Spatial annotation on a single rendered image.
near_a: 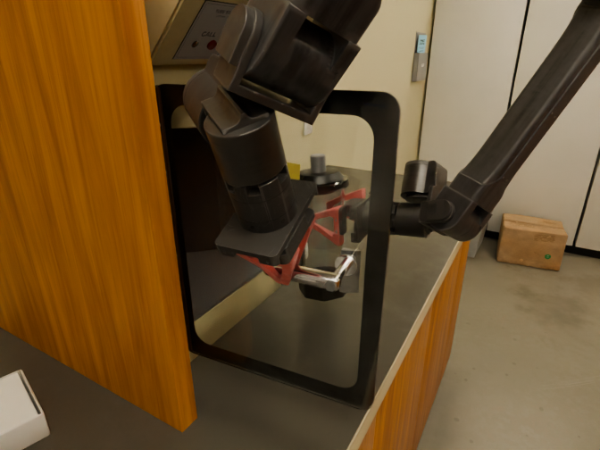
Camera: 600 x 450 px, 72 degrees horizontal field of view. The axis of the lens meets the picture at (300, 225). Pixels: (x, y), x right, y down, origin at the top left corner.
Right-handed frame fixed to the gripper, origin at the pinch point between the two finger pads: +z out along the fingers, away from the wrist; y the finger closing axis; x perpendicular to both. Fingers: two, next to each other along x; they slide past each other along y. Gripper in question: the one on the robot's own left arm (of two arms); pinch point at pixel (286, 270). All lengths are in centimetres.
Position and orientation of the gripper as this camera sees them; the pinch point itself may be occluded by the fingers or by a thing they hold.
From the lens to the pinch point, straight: 46.1
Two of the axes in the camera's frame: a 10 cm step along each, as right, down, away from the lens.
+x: 9.1, 1.7, -3.8
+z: 1.7, 7.0, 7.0
